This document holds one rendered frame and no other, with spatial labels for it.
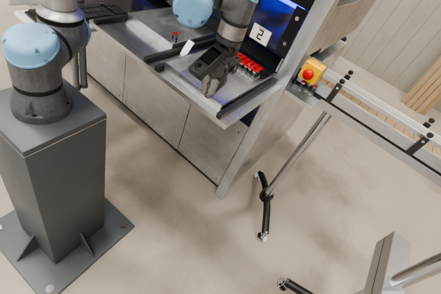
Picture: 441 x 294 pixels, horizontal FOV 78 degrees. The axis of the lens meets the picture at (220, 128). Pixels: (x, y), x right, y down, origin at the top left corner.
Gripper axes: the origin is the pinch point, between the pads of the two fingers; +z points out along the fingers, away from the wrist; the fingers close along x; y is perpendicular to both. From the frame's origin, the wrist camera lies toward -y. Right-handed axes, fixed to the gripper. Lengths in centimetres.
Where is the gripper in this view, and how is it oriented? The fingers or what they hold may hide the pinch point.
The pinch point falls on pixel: (205, 95)
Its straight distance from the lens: 86.4
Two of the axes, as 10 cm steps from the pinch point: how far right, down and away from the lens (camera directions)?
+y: 5.9, -4.1, 7.0
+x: -7.5, -5.9, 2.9
